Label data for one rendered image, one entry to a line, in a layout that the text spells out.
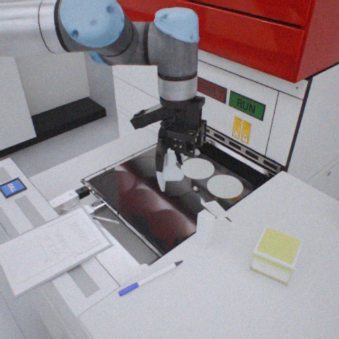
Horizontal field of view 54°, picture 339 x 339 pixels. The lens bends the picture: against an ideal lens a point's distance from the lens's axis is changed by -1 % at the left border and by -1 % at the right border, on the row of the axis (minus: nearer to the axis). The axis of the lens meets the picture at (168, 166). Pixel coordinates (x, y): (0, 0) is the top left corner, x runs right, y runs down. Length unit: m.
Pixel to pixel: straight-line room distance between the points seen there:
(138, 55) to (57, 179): 0.65
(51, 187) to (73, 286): 0.50
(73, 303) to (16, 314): 1.21
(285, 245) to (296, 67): 0.37
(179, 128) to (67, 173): 0.58
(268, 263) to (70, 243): 0.40
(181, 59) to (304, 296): 0.48
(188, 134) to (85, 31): 0.29
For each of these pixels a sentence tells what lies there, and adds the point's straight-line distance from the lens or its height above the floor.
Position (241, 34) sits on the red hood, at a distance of 0.85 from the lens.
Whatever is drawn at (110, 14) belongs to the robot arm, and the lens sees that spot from 0.48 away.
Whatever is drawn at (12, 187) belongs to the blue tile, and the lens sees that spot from 0.94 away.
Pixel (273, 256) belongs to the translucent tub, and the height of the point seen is 1.03.
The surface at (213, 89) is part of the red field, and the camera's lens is 1.01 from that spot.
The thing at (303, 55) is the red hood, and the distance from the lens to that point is 0.78.
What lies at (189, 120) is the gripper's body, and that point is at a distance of 0.66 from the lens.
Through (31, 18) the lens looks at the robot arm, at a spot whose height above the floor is 1.41.
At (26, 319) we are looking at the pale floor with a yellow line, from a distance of 1.85.
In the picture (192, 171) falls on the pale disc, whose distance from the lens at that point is 1.01.
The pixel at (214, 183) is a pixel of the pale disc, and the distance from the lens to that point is 0.97.
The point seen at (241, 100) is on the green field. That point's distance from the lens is 0.96.
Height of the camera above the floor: 1.53
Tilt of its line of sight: 38 degrees down
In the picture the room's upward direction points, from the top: straight up
